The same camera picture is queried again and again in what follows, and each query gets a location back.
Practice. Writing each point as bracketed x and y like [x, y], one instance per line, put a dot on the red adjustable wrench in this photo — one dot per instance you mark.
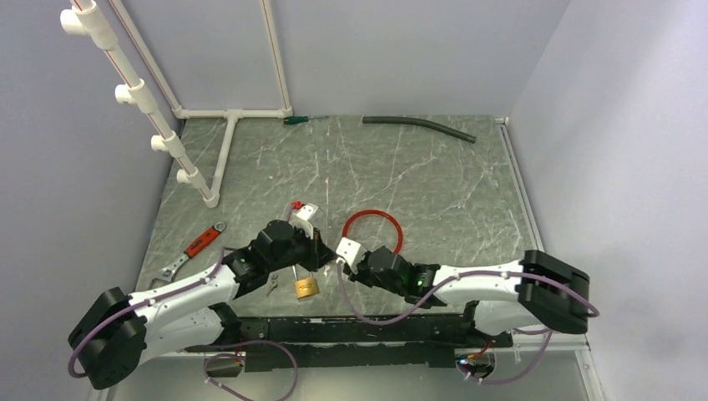
[166, 274]

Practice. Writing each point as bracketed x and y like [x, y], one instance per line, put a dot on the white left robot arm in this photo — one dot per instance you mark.
[121, 331]

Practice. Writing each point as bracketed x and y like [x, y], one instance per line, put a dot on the brass padlock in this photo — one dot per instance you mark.
[305, 283]

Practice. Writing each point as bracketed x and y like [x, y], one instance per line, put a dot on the aluminium frame rail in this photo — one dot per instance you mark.
[501, 124]

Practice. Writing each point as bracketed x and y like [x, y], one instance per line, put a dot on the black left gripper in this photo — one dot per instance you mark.
[319, 254]

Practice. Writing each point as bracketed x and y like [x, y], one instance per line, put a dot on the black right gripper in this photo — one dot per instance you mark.
[359, 274]

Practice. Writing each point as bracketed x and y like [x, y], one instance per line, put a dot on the white PVC pipe frame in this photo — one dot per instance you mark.
[86, 19]

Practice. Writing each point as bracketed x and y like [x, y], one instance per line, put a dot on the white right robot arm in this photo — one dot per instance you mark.
[537, 289]

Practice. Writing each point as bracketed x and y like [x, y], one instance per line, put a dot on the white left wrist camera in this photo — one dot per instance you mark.
[301, 215]

